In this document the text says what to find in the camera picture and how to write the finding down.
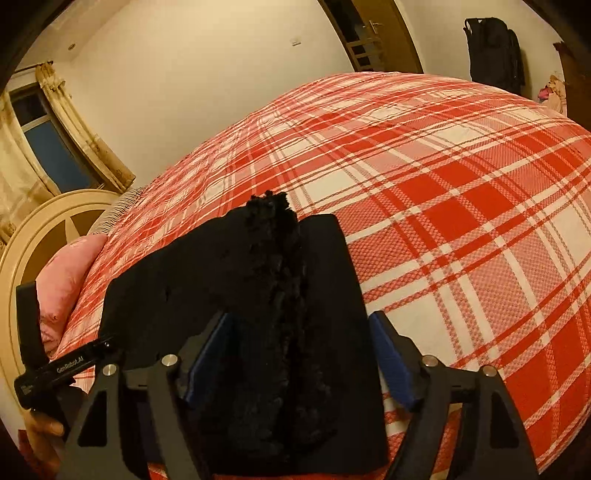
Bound brown wooden door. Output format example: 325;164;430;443
323;0;423;75

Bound pink pillow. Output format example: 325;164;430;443
36;233;108;356

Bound wooden chair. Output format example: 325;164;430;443
346;37;384;70

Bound red plaid bed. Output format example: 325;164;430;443
41;71;591;480

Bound striped pillow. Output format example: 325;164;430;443
90;187;146;236

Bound brown wooden furniture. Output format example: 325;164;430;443
553;41;588;116

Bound black bag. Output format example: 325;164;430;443
464;17;526;95

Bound person's left hand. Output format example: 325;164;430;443
22;410;71;478

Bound cream patterned curtain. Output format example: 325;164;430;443
0;92;61;241
36;62;137;192

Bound pile of clothes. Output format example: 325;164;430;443
538;74;568;116

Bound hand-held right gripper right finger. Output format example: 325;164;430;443
369;310;539;480

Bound window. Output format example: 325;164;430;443
9;85;98;195

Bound black pants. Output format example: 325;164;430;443
99;191;389;476

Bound cream wooden headboard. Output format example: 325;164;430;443
0;189;123;407

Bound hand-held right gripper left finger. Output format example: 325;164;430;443
55;311;232;480

